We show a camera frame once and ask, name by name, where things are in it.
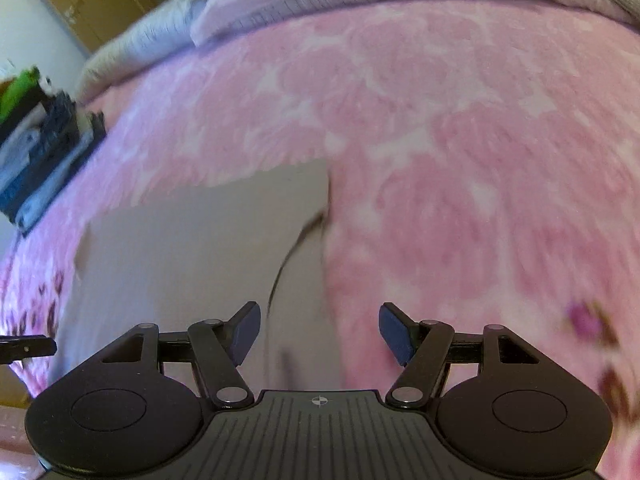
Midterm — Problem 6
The stack of folded clothes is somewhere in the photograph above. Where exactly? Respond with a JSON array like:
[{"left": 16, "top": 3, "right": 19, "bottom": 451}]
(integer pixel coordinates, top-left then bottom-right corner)
[{"left": 0, "top": 77, "right": 108, "bottom": 238}]

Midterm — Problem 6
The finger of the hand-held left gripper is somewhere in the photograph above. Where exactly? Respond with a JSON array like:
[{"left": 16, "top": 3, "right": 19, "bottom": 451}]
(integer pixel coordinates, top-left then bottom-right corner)
[{"left": 0, "top": 335, "right": 58, "bottom": 364}]

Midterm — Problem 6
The pink floral blanket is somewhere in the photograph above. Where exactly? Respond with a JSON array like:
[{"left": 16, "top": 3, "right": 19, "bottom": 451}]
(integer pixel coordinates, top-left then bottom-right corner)
[{"left": 0, "top": 0, "right": 640, "bottom": 441}]

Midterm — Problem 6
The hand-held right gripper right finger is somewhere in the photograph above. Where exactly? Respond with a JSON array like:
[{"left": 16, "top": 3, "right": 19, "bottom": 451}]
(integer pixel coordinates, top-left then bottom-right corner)
[{"left": 378, "top": 302, "right": 542, "bottom": 409}]

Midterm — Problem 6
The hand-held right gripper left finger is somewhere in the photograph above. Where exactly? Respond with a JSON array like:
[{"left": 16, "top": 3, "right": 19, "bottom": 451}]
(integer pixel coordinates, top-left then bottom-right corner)
[{"left": 102, "top": 301, "right": 262, "bottom": 409}]

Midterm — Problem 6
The white garment with dark trim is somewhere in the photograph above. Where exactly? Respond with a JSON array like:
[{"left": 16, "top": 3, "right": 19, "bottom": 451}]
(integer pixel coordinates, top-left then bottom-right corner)
[{"left": 47, "top": 158, "right": 347, "bottom": 392}]

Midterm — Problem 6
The green folded cloth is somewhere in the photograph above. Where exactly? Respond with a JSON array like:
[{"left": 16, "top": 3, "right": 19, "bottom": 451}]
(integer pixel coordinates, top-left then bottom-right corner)
[{"left": 0, "top": 66, "right": 42, "bottom": 123}]

